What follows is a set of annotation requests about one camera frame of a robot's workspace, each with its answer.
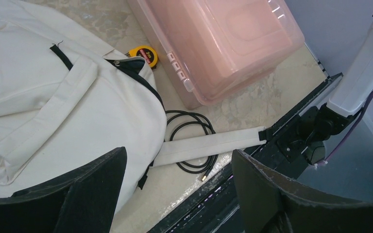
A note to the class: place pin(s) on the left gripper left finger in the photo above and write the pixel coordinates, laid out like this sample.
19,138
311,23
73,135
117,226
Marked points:
80,201

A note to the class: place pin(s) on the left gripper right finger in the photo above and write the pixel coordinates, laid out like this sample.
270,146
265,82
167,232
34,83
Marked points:
271,202

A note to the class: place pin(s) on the beige backpack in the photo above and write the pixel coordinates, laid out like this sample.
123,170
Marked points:
67,98

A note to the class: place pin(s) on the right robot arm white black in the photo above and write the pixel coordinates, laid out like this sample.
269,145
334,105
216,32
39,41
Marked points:
345,108

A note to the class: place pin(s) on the yellow tape measure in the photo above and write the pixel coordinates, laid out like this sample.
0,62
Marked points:
147,52

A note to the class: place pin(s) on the orange translucent plastic box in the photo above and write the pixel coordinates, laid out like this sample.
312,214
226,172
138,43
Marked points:
211,49

